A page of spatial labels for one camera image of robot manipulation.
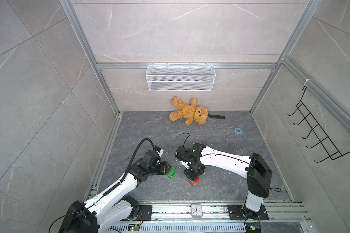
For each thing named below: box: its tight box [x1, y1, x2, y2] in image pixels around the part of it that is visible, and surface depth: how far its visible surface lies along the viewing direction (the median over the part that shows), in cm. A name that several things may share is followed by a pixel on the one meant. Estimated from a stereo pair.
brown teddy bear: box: [169, 96, 210, 126], surface depth 113 cm
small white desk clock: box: [190, 203, 203, 218], surface depth 74 cm
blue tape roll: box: [234, 127, 242, 135], surface depth 109 cm
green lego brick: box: [167, 166, 176, 179], surface depth 87 cm
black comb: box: [207, 114, 226, 120], surface depth 120 cm
